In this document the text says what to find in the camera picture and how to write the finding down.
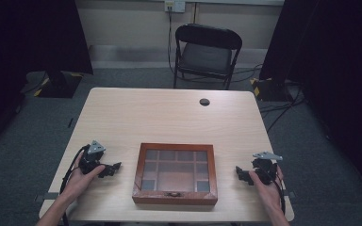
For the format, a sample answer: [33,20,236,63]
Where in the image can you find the wooden glass-lid box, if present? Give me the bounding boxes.
[131,142,219,206]

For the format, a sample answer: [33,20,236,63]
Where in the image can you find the black floor cables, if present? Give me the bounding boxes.
[232,62,309,134]

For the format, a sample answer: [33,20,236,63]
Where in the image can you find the person's left hand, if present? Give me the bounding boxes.
[59,152,107,202]

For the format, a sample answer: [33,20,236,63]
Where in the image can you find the black yellow-striped stand base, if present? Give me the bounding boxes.
[250,76,294,102]

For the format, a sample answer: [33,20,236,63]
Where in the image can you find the person's right hand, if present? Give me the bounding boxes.
[248,165,286,215]

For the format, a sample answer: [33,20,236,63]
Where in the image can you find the black folding chair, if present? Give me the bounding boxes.
[173,23,243,91]

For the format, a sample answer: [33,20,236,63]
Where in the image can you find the white wall socket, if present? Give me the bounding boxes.
[164,0,187,14]

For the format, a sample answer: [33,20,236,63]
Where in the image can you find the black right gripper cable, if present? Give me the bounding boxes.
[262,163,287,216]

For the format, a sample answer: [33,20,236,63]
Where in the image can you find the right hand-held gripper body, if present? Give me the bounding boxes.
[239,151,284,186]

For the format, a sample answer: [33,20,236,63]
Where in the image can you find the wooden table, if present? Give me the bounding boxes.
[38,87,295,223]

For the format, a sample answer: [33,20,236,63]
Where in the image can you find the black curtain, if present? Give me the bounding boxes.
[0,0,94,158]
[259,0,362,202]

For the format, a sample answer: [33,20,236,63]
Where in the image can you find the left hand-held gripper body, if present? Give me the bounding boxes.
[78,139,116,179]

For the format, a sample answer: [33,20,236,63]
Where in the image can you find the black wall cable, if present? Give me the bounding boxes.
[166,5,183,79]

